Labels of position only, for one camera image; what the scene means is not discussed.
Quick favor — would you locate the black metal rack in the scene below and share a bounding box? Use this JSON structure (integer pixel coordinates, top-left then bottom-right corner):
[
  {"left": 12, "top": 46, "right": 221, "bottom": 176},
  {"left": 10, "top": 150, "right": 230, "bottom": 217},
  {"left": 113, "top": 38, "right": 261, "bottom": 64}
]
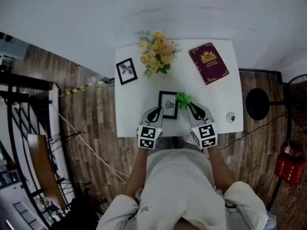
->
[{"left": 0, "top": 65, "right": 101, "bottom": 230}]

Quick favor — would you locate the person's right forearm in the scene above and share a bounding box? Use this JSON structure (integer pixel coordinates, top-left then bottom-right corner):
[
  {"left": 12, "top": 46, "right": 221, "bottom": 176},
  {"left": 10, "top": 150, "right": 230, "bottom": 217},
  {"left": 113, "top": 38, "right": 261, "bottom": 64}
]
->
[{"left": 205, "top": 145, "right": 237, "bottom": 194}]

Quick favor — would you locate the black picture frame leaf print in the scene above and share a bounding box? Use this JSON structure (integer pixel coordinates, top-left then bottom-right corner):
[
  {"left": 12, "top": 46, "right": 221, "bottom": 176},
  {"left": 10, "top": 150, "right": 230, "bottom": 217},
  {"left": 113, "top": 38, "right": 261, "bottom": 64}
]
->
[{"left": 116, "top": 57, "right": 139, "bottom": 86}]

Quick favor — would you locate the yellow flower bouquet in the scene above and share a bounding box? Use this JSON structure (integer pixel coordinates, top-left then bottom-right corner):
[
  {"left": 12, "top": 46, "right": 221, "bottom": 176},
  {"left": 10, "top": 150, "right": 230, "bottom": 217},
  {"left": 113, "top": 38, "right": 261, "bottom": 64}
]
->
[{"left": 136, "top": 30, "right": 183, "bottom": 81}]

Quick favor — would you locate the person's left forearm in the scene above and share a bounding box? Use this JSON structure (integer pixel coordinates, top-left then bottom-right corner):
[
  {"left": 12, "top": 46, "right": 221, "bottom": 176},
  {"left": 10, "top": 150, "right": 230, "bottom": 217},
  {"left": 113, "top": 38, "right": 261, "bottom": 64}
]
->
[{"left": 123, "top": 146, "right": 151, "bottom": 199}]

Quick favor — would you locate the black floor fan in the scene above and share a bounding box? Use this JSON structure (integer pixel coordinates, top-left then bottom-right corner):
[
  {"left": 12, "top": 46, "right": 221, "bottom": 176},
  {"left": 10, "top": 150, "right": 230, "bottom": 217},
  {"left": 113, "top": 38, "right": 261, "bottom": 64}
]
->
[{"left": 245, "top": 73, "right": 307, "bottom": 137}]

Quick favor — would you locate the yellow black striped tape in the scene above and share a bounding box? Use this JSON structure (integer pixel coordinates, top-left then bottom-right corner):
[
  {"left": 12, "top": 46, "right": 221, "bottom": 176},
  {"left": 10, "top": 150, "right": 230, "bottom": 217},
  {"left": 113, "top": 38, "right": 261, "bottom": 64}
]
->
[{"left": 64, "top": 81, "right": 97, "bottom": 96}]

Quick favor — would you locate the red fire extinguisher box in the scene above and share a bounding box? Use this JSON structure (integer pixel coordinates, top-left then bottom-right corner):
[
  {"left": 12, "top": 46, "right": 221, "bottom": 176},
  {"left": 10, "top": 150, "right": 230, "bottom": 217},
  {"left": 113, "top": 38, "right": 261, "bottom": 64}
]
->
[{"left": 274, "top": 152, "right": 307, "bottom": 188}]

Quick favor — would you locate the thin white stick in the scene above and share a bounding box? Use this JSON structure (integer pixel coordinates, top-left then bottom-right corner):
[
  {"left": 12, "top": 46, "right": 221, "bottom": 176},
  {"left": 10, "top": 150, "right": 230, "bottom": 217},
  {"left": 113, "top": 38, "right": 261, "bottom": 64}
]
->
[{"left": 57, "top": 111, "right": 127, "bottom": 184}]

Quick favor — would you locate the person's white shirt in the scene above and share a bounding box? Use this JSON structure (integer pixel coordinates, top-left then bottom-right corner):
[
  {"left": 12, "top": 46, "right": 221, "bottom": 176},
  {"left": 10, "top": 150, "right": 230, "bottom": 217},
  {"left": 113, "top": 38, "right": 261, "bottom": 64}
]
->
[{"left": 95, "top": 137, "right": 270, "bottom": 230}]

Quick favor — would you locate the green cloth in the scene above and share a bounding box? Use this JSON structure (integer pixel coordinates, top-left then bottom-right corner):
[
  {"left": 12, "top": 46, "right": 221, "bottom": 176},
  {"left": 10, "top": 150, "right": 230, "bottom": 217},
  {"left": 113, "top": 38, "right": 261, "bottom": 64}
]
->
[{"left": 175, "top": 91, "right": 200, "bottom": 119}]

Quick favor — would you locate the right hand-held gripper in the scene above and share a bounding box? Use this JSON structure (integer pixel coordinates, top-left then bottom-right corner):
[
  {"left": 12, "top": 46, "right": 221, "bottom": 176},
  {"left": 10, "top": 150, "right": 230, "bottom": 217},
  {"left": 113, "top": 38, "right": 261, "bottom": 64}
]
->
[{"left": 186, "top": 102, "right": 219, "bottom": 150}]

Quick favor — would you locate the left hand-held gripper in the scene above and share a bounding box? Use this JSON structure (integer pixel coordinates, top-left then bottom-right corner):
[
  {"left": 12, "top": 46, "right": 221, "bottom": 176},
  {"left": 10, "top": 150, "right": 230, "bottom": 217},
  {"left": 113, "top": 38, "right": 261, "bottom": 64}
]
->
[{"left": 137, "top": 106, "right": 165, "bottom": 151}]

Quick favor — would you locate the red fire extinguisher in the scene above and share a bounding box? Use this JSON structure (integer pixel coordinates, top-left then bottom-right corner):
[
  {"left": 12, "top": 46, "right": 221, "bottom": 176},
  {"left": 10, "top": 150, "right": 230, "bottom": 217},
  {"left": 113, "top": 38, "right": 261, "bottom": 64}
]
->
[{"left": 279, "top": 140, "right": 302, "bottom": 158}]

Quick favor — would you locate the maroon book gold ornament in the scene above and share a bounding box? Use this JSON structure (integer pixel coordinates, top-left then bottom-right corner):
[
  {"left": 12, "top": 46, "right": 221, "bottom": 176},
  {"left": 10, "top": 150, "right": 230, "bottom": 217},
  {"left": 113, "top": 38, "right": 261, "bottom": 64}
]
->
[{"left": 188, "top": 42, "right": 230, "bottom": 86}]

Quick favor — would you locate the black cable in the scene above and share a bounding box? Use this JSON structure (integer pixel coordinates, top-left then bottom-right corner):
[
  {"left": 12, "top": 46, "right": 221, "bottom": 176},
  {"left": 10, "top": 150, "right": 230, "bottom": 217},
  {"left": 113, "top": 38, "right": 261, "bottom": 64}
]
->
[{"left": 217, "top": 111, "right": 289, "bottom": 151}]

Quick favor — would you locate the black picture frame crest print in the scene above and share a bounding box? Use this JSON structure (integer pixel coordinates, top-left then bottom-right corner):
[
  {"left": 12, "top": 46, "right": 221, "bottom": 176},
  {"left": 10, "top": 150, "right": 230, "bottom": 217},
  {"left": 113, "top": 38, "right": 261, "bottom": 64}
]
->
[{"left": 158, "top": 90, "right": 179, "bottom": 120}]

